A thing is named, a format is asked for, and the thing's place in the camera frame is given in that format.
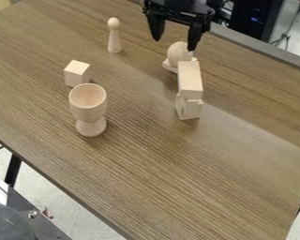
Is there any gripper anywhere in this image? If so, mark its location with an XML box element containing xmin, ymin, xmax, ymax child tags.
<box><xmin>141</xmin><ymin>0</ymin><xmax>217</xmax><ymax>53</ymax></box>

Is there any wooden ball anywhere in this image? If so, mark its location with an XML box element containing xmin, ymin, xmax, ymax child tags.
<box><xmin>166</xmin><ymin>40</ymin><xmax>196</xmax><ymax>68</ymax></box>

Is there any wooden cup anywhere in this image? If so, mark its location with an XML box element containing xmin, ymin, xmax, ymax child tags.
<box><xmin>67</xmin><ymin>82</ymin><xmax>109</xmax><ymax>138</ymax></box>

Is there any flat wooden block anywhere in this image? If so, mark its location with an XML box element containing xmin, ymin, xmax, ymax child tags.
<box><xmin>161</xmin><ymin>56</ymin><xmax>200</xmax><ymax>74</ymax></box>

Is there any long wooden block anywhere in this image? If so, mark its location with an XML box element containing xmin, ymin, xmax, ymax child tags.
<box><xmin>176</xmin><ymin>60</ymin><xmax>205</xmax><ymax>100</ymax></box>

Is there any wooden peg figure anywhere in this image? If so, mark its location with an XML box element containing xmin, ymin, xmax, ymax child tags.
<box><xmin>106</xmin><ymin>17</ymin><xmax>124</xmax><ymax>53</ymax></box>

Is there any notched wooden block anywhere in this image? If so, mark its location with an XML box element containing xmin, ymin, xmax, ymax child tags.
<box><xmin>173</xmin><ymin>93</ymin><xmax>205</xmax><ymax>121</ymax></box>

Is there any black computer tower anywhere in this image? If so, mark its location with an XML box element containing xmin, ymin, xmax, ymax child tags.
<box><xmin>229</xmin><ymin>0</ymin><xmax>288</xmax><ymax>43</ymax></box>

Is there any wooden cube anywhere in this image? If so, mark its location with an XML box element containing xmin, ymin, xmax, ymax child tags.
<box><xmin>62</xmin><ymin>59</ymin><xmax>93</xmax><ymax>88</ymax></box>

